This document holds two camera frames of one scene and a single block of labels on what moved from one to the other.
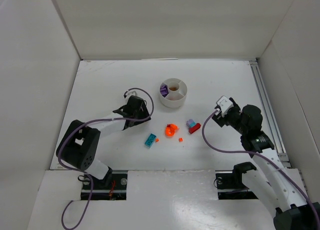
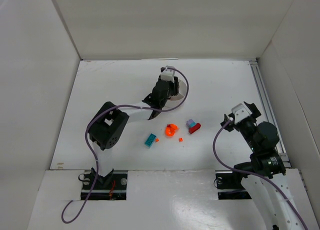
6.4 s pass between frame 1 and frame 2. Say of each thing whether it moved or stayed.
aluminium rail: stayed
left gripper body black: moved
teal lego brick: stayed
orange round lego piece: stayed
